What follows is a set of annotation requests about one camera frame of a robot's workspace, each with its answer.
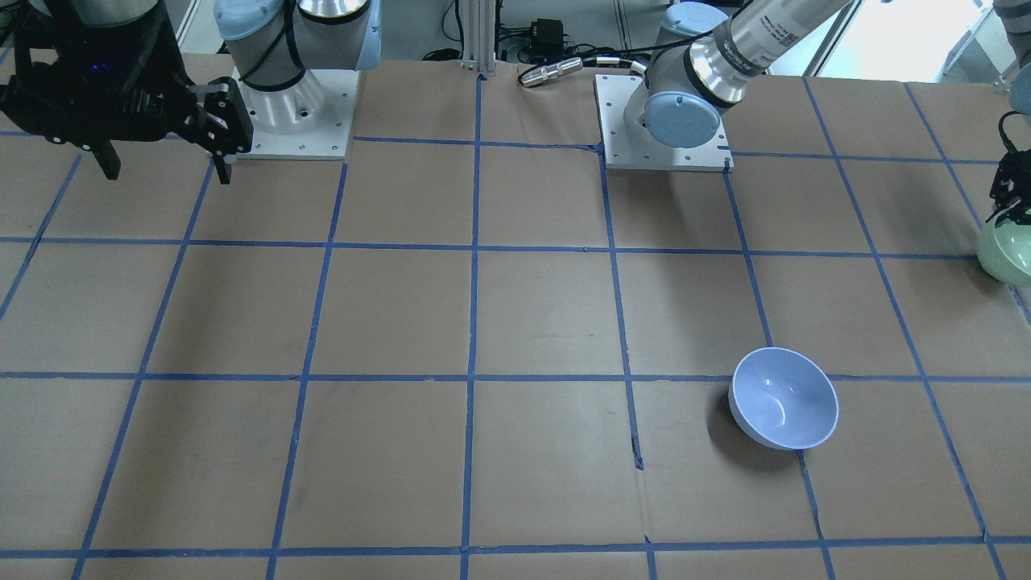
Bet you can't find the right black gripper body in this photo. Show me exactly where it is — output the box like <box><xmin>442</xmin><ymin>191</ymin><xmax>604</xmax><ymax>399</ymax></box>
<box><xmin>2</xmin><ymin>1</ymin><xmax>253</xmax><ymax>155</ymax></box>

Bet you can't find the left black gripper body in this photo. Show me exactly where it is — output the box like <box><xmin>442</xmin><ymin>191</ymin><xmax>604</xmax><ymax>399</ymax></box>
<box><xmin>989</xmin><ymin>150</ymin><xmax>1030</xmax><ymax>212</ymax></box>

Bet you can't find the green bowl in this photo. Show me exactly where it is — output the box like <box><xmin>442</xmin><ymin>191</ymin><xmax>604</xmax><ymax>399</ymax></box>
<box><xmin>976</xmin><ymin>214</ymin><xmax>1030</xmax><ymax>288</ymax></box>

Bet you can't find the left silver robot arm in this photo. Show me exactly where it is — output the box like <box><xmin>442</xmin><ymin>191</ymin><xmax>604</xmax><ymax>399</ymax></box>
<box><xmin>622</xmin><ymin>1</ymin><xmax>1030</xmax><ymax>226</ymax></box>

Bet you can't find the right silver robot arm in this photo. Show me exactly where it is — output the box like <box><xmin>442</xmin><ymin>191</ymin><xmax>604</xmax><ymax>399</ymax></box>
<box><xmin>2</xmin><ymin>1</ymin><xmax>383</xmax><ymax>184</ymax></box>

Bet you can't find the blue bowl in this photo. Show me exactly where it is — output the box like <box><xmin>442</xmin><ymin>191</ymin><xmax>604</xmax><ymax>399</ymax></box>
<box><xmin>728</xmin><ymin>346</ymin><xmax>840</xmax><ymax>451</ymax></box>

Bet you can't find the black power adapter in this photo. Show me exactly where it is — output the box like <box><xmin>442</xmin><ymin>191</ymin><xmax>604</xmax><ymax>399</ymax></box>
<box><xmin>528</xmin><ymin>19</ymin><xmax>565</xmax><ymax>54</ymax></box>

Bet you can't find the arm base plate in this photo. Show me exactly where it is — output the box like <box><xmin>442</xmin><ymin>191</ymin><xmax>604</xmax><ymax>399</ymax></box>
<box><xmin>238</xmin><ymin>69</ymin><xmax>362</xmax><ymax>161</ymax></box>
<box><xmin>595</xmin><ymin>74</ymin><xmax>735</xmax><ymax>172</ymax></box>

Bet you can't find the aluminium frame post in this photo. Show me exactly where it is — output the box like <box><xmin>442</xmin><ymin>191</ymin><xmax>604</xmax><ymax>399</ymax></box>
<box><xmin>456</xmin><ymin>0</ymin><xmax>499</xmax><ymax>77</ymax></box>

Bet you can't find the silver cable connector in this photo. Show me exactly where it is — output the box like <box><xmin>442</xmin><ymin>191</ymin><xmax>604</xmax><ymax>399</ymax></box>
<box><xmin>516</xmin><ymin>56</ymin><xmax>583</xmax><ymax>89</ymax></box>

